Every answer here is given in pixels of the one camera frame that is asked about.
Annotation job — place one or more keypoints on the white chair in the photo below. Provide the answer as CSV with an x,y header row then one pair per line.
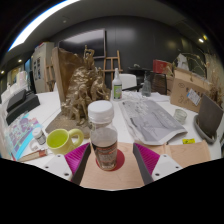
x,y
128,81

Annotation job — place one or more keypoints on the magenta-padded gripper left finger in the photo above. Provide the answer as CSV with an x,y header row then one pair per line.
x,y
75,160

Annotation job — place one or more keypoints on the grey spray bottle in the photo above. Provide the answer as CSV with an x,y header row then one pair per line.
x,y
146,87

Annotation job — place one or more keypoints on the cardboard box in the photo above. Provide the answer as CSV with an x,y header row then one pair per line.
x,y
186,90

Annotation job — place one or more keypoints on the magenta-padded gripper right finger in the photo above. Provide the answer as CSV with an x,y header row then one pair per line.
x,y
148,161

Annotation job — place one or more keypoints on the small jar with white lid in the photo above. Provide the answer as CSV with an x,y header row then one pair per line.
x,y
39,136

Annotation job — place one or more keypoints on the black flat case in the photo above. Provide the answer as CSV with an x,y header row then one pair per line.
x,y
23,108
16,100

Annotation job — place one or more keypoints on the long ceiling light strip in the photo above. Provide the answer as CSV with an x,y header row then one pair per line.
x,y
40,20

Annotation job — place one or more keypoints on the yellow-green mug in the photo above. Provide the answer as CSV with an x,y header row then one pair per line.
x,y
60,141

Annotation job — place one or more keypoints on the dark wall screen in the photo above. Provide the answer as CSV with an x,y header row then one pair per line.
x,y
83,41

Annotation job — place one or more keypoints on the red box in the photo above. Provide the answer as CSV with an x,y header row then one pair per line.
x,y
160,66

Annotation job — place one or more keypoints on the small glass cup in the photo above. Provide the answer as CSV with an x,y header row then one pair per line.
x,y
180,116

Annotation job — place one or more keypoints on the colourful painting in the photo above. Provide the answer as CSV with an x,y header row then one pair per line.
x,y
21,133

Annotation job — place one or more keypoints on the grey plant saucer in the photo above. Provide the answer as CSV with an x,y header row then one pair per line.
x,y
200,131

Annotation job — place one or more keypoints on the dried plant in dark pot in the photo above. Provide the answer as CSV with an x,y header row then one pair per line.
x,y
210,116

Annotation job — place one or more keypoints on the flat round red coaster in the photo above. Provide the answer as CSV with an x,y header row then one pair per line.
x,y
120,160

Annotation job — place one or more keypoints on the small yellow note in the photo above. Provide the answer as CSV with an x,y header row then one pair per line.
x,y
188,141

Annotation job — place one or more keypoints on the golden relief sculpture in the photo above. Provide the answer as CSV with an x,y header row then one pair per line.
x,y
81,93

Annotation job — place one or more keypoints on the white spray bottle green label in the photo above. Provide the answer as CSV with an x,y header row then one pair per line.
x,y
117,88

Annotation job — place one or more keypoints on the wooden easel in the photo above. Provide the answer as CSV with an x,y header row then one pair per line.
x,y
50,76
111,65

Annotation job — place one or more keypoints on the clear bottle with white cap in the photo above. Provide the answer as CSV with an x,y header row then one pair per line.
x,y
103,140

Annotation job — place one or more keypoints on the recessed ceiling lights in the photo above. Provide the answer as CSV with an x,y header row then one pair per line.
x,y
201,40

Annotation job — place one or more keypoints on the beige cabinet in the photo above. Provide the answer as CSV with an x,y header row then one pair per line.
x,y
41,66

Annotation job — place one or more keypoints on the newspaper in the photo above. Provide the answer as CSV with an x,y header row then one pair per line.
x,y
150,121

